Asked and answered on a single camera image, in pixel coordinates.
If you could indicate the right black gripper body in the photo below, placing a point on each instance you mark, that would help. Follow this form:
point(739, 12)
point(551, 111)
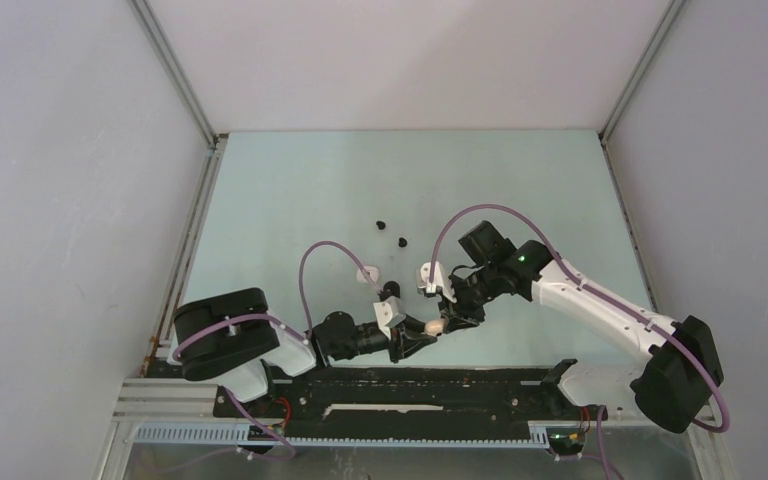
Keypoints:
point(471, 293)

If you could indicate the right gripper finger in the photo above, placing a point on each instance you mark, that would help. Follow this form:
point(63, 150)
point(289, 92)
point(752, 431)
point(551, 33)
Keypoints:
point(455, 323)
point(446, 310)

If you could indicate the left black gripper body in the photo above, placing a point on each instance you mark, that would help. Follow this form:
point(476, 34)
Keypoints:
point(397, 333)

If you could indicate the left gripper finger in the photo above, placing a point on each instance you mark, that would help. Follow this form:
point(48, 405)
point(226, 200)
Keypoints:
point(413, 326)
point(407, 346)

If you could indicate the beige earbud charging case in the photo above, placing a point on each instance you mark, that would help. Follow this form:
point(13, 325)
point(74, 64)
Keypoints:
point(435, 327)

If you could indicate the white earbud charging case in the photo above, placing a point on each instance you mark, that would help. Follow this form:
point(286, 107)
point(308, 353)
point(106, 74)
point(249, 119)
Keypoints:
point(368, 274)

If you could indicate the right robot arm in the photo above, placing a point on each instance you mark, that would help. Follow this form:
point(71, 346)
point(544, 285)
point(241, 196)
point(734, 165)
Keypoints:
point(675, 374)

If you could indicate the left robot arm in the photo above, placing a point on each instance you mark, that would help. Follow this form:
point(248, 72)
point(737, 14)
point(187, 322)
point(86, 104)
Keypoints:
point(233, 339)

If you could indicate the black earbud charging case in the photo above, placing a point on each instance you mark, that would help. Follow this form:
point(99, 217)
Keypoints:
point(391, 289)

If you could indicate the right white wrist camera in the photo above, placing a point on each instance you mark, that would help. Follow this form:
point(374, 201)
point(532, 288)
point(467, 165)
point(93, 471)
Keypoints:
point(432, 280)

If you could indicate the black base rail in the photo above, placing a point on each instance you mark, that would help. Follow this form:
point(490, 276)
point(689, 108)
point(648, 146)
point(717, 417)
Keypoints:
point(420, 404)

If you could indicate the aluminium frame post right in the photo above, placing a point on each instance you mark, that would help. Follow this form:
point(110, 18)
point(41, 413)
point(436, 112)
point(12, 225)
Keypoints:
point(644, 63)

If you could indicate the aluminium frame post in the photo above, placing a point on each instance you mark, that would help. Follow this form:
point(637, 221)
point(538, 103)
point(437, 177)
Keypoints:
point(169, 61)
point(644, 63)

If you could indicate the aluminium frame post left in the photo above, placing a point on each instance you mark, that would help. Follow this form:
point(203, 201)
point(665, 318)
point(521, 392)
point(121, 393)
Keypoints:
point(169, 61)

